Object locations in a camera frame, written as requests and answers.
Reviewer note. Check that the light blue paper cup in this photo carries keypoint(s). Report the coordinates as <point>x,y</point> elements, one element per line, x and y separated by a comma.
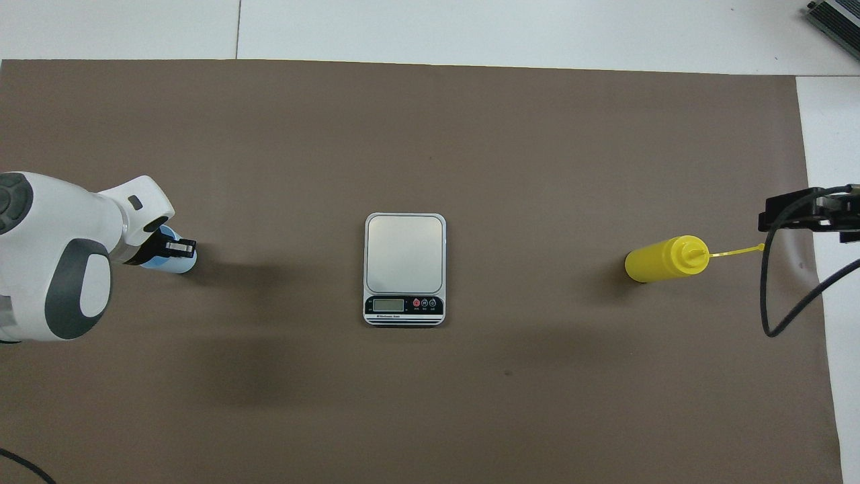
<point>181,266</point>

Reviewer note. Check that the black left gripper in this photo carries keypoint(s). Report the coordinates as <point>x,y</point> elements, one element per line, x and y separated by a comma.
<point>149,250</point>

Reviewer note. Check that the yellow squeeze bottle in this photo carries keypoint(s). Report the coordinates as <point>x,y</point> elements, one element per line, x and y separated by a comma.
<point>655,263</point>

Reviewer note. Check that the brown table mat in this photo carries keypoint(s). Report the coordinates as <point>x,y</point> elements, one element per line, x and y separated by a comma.
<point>430,403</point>

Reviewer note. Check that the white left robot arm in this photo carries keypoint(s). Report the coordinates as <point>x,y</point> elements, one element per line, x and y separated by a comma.
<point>67,222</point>

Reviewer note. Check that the silver digital kitchen scale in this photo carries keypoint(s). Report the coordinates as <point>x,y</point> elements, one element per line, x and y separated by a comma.
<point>404,255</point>

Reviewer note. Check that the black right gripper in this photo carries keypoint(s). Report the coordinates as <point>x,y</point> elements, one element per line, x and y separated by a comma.
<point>852,222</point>

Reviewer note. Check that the grey ribbed metal device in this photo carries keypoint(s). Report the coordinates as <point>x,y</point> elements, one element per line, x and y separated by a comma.
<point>840,23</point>

